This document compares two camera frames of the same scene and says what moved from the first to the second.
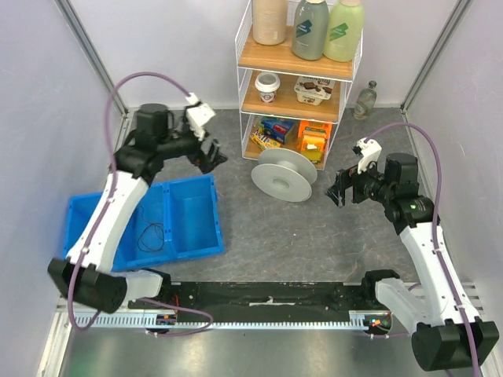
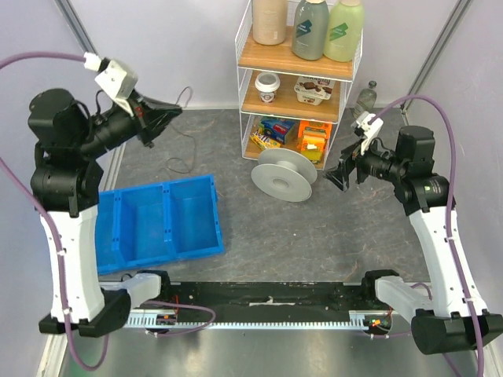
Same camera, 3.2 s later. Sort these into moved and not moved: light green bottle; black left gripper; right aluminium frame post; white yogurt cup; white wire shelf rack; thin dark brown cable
Moved: thin dark brown cable; black left gripper
Not moved: white yogurt cup; white wire shelf rack; right aluminium frame post; light green bottle
